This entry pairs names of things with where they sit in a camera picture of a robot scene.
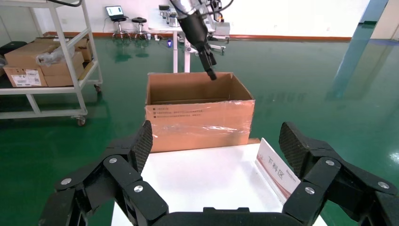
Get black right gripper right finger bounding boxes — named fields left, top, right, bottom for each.
left=279, top=121, right=399, bottom=226

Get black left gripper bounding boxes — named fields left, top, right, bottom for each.
left=180, top=12, right=218, bottom=81

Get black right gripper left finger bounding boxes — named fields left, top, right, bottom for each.
left=39, top=120, right=170, bottom=226

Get small cardboard box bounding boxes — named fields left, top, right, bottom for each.
left=152, top=97, right=233, bottom=105

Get large open cardboard box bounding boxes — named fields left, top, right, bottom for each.
left=144, top=72, right=256, bottom=153

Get plain cardboard box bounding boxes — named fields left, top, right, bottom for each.
left=42, top=61, right=85, bottom=88
left=33, top=37, right=94, bottom=62

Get cardboard box with white labels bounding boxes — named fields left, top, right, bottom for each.
left=2, top=66, right=48, bottom=88

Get big brown cardboard box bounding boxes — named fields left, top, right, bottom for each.
left=3, top=41, right=85, bottom=77

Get acrylic sign with red print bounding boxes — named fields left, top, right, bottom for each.
left=255, top=137, right=302, bottom=205

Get metal cup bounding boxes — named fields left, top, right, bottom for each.
left=168, top=12, right=182, bottom=28

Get black round stool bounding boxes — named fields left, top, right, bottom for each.
left=110, top=16, right=132, bottom=40
left=131, top=17, right=149, bottom=40

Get open laptop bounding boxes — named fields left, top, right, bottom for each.
left=105, top=5, right=126, bottom=18

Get white shelf cart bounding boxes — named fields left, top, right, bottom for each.
left=0, top=0, right=104, bottom=127

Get clear plastic bag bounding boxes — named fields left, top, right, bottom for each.
left=35, top=46, right=76, bottom=67

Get black round bin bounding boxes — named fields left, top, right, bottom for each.
left=0, top=40, right=28, bottom=57

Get blue pillar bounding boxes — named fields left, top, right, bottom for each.
left=351, top=0, right=391, bottom=43

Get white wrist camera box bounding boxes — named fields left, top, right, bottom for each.
left=214, top=22, right=231, bottom=37

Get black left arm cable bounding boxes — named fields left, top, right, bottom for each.
left=206, top=0, right=235, bottom=23

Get white pedestal table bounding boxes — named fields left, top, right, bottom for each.
left=147, top=8, right=232, bottom=74

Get black cable on cart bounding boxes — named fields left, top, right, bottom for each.
left=47, top=0, right=83, bottom=8

